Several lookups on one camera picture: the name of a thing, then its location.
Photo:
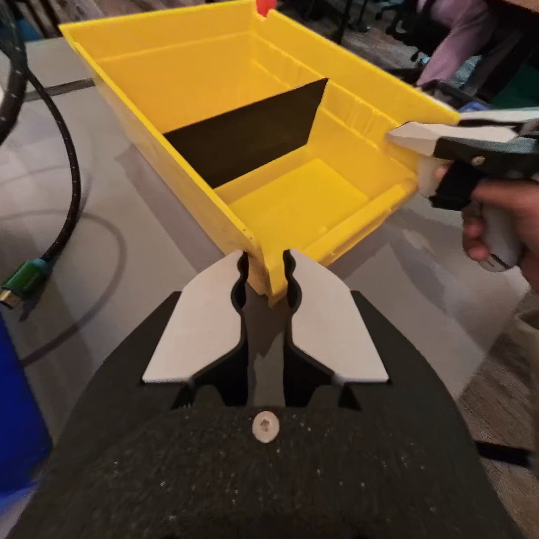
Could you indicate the blue bin with black divider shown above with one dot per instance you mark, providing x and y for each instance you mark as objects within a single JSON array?
[{"x": 21, "y": 400}]

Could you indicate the purple cloth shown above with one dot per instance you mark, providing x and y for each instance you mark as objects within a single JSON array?
[{"x": 454, "y": 38}]

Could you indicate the yellow bin with black divider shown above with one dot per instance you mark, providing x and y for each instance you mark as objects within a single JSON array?
[{"x": 294, "y": 202}]

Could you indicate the person's right hand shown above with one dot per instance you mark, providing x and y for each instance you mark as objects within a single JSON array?
[{"x": 518, "y": 210}]

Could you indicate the orange traffic cone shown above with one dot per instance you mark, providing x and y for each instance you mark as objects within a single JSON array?
[{"x": 267, "y": 6}]

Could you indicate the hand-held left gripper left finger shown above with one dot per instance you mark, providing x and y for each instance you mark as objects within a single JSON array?
[{"x": 198, "y": 332}]

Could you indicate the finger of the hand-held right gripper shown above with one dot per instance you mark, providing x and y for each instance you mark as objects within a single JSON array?
[
  {"x": 421, "y": 134},
  {"x": 497, "y": 117}
]

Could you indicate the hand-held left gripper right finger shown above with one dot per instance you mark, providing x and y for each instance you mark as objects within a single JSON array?
[{"x": 337, "y": 332}]

